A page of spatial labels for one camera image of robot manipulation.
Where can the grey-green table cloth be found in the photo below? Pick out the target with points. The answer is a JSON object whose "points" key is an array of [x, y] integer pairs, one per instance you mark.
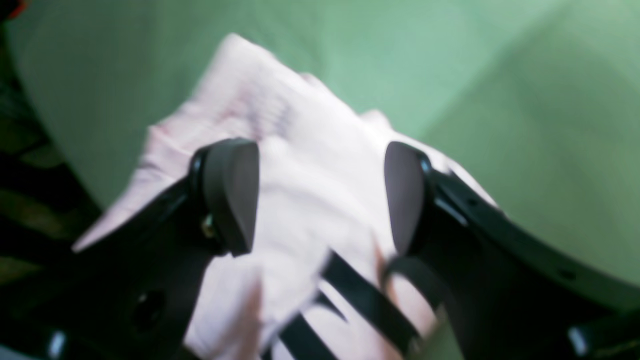
{"points": [[538, 100]]}

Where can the pink t-shirt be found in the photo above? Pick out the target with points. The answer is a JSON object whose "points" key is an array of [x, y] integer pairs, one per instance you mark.
{"points": [[310, 288]]}

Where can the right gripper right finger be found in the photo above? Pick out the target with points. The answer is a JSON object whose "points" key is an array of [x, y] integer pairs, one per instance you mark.
{"points": [[507, 295]]}

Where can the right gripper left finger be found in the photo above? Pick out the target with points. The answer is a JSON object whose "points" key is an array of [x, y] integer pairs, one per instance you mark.
{"points": [[131, 295]]}

